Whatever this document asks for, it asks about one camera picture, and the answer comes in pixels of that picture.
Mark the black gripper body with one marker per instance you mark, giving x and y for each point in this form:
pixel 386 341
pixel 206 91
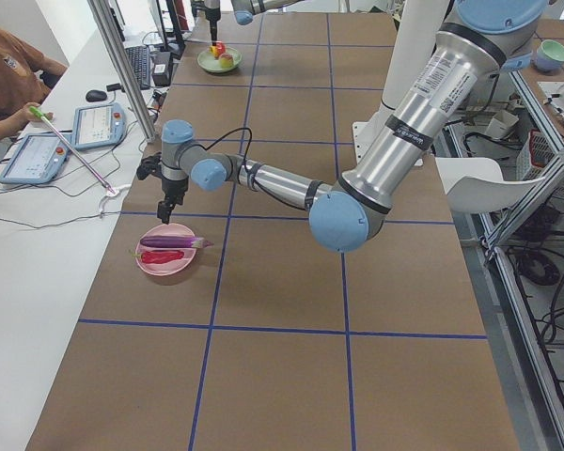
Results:
pixel 174 189
pixel 211 14

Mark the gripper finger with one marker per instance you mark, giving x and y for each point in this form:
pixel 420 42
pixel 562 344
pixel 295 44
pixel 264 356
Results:
pixel 213 32
pixel 164 210

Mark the red orange fruit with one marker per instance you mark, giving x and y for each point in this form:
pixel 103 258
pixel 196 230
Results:
pixel 217 49

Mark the purple eggplant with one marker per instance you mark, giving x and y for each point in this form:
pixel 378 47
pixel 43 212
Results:
pixel 175 242

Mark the yellow-pink peach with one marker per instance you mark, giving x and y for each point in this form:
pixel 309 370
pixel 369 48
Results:
pixel 226 61

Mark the red chili pepper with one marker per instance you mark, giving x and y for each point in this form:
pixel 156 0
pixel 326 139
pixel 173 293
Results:
pixel 158 256

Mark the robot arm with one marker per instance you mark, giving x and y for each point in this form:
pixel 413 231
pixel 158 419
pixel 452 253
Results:
pixel 244 11
pixel 442 50

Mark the mint green plate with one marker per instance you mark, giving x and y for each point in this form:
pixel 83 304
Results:
pixel 208 63

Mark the pink plate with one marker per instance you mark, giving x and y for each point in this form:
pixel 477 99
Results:
pixel 172 265

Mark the black box device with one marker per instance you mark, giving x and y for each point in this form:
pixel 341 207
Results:
pixel 162 67

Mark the black keyboard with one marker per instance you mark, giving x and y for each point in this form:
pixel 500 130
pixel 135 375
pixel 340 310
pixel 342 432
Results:
pixel 139 59

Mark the teach pendant far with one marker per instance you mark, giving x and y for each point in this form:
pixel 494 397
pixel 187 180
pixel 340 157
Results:
pixel 97 126

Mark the teach pendant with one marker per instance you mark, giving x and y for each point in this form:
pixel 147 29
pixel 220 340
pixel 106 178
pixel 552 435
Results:
pixel 97 126
pixel 37 160

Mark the black computer mouse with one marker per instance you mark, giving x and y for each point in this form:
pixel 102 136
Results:
pixel 95 95

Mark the teach pendant near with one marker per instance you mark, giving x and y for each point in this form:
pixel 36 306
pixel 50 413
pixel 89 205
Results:
pixel 37 160

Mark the person in brown shirt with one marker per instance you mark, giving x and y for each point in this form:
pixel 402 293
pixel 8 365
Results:
pixel 20 87

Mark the white chair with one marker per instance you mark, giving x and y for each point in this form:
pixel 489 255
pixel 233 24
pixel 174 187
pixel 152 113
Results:
pixel 476 185

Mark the stacked green blue bowls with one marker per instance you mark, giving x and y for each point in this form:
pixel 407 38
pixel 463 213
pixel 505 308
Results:
pixel 549 56

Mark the aluminium frame post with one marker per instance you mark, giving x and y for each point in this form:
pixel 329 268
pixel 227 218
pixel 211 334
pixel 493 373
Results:
pixel 110 36

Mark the green handled stick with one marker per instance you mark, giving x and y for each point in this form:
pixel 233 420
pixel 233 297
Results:
pixel 110 190

